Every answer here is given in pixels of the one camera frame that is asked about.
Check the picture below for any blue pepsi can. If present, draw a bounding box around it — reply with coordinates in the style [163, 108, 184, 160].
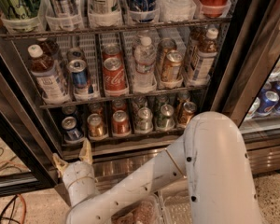
[62, 105, 80, 121]
[62, 116, 84, 144]

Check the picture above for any gold can bottom right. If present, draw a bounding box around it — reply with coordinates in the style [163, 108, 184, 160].
[177, 102, 197, 127]

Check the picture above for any clear plastic bin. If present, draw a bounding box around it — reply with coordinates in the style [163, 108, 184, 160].
[158, 182, 192, 224]
[111, 194, 164, 224]

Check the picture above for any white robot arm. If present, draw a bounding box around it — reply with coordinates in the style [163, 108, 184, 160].
[53, 111, 263, 224]

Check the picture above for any red coca-cola can middle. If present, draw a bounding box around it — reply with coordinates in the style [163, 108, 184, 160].
[103, 57, 127, 96]

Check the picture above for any clear plastic bin left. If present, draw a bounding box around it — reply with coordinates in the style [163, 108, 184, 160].
[111, 194, 164, 224]

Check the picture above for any tea bottle white cap right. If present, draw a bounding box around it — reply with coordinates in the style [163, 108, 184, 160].
[189, 27, 218, 84]

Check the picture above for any gold can shelf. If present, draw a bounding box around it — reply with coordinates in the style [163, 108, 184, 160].
[161, 50, 183, 89]
[87, 113, 107, 140]

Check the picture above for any clear water bottle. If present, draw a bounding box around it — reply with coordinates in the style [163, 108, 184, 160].
[133, 36, 156, 93]

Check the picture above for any white green can bottom shelf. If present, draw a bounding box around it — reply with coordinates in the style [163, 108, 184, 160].
[135, 107, 153, 133]

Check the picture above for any orange cable on floor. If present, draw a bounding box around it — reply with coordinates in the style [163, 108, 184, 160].
[15, 193, 28, 224]

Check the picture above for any red coke can bottom shelf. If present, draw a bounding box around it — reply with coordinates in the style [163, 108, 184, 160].
[112, 110, 131, 136]

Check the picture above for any gold can middle shelf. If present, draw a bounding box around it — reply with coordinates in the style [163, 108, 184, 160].
[161, 50, 183, 89]

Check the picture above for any tea bottle white cap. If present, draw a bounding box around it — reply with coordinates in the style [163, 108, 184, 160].
[189, 27, 218, 84]
[28, 45, 70, 105]

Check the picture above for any tea bottle white cap left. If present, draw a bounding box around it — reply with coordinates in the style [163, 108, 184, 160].
[28, 45, 70, 105]

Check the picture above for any blue can middle shelf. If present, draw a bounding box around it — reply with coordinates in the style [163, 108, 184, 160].
[67, 59, 93, 101]

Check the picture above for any blue pepsi can rear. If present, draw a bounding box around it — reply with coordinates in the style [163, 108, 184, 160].
[62, 105, 80, 121]

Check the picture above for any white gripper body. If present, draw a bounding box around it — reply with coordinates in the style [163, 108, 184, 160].
[63, 161, 98, 203]

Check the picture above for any blue pepsi can front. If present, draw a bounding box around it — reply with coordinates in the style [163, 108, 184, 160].
[62, 116, 84, 144]

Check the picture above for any clear plastic bin right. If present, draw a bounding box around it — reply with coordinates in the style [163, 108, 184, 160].
[158, 182, 192, 224]

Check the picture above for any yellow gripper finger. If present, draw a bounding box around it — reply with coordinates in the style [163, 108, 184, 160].
[79, 139, 92, 164]
[52, 153, 68, 176]

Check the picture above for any blue pepsi cans right fridge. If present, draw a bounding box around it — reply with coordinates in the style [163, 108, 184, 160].
[245, 80, 280, 119]

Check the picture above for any gold can bottom shelf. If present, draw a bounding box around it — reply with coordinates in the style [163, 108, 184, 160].
[87, 113, 107, 140]

